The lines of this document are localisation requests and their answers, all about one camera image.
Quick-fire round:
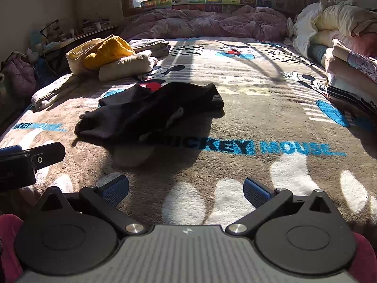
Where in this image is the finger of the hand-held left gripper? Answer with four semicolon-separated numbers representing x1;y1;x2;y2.
0;142;66;173

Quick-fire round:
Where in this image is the pink quilt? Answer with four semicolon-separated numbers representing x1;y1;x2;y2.
120;5;290;39

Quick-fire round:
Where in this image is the cluttered side table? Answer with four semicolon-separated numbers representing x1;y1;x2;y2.
29;19;119;62

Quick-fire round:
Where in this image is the person's left leg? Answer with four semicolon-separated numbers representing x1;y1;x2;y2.
0;214;25;279

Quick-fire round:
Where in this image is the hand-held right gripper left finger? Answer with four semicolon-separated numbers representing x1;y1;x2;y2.
38;175;147;236

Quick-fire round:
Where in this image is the colourful alphabet play mat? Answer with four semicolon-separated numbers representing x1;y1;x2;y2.
140;0;257;14

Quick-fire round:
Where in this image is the grey folded cloth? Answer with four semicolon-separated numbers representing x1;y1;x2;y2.
129;39;171;58

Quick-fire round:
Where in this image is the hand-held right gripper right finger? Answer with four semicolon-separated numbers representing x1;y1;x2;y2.
225;177;335;236

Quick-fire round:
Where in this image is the beige garment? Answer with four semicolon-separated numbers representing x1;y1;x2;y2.
65;38;116;76

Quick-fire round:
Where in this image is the white rolled towel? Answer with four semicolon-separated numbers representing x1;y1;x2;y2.
31;73;90;112

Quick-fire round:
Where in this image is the purple padded jacket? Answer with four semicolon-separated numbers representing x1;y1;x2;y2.
1;52;36;98

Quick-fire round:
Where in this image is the person's leg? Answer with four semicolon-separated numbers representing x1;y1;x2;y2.
349;232;377;283
0;214;25;279

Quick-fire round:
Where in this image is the cream folded cloth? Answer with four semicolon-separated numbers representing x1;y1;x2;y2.
98;50;159;82

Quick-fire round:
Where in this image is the person's right leg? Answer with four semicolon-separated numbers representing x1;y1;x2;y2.
349;232;377;283

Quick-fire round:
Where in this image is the printed cartoon blanket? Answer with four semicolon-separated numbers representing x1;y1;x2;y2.
0;37;377;242

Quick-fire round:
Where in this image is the black garment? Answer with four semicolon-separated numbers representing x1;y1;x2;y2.
74;82;225;151

